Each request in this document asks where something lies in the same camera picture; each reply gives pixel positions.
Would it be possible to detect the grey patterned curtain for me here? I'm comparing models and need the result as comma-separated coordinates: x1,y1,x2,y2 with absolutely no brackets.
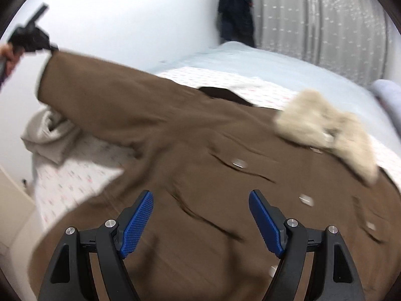
241,0,396,85

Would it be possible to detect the lavender pillow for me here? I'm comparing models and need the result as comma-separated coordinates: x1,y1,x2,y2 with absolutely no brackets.
369,79,401,126

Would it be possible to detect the person's left hand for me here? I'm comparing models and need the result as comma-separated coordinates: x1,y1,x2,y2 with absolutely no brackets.
0,44,23,78

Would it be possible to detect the light blue bed cover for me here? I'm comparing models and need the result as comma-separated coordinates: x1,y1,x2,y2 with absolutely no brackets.
146,41,396,146

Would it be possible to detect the dark hanging coat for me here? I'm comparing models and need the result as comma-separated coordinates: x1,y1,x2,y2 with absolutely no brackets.
216,0,256,48

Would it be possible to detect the beige folded garment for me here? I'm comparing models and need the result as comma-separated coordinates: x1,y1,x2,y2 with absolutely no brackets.
21,107,82,165

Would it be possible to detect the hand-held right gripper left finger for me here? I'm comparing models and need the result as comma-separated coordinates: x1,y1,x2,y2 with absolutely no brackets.
38,190,154,301

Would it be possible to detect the brown coat with fur collar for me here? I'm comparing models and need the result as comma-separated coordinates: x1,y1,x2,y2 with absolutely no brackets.
21,49,401,301

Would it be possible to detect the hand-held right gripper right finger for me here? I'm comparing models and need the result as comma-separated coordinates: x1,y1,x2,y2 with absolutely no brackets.
248,190,366,301

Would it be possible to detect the beige bedside cabinet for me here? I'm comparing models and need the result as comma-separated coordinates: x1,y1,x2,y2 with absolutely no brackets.
0,166,43,281

